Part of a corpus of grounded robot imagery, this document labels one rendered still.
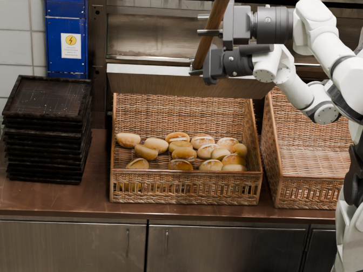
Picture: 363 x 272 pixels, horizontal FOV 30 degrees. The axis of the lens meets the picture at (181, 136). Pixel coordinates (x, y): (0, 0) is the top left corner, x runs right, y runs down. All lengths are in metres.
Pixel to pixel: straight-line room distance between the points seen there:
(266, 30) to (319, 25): 0.13
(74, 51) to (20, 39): 0.21
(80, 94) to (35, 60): 0.30
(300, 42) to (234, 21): 0.16
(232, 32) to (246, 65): 0.36
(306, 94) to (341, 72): 0.62
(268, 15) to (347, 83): 0.28
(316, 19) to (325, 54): 0.10
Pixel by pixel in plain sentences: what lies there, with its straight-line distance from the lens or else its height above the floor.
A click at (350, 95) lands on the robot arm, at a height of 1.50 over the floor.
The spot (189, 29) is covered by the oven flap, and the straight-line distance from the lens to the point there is 2.70.
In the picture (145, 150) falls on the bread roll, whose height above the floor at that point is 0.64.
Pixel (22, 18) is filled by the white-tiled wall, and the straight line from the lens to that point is 2.70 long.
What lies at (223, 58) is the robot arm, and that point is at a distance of 2.00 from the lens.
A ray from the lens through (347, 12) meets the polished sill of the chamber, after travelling 2.75.
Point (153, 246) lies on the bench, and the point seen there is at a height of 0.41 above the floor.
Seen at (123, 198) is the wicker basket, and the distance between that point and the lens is 2.51.
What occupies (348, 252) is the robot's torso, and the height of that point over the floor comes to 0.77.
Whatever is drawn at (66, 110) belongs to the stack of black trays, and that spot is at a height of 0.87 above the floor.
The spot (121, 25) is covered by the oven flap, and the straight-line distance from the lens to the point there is 2.69.
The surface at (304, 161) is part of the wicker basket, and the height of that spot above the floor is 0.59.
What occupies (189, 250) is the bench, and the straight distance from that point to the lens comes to 2.59.
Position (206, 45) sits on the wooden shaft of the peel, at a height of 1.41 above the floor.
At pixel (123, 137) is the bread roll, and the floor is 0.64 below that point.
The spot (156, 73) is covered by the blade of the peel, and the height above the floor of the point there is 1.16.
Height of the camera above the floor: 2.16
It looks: 33 degrees down
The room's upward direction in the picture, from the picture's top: 5 degrees clockwise
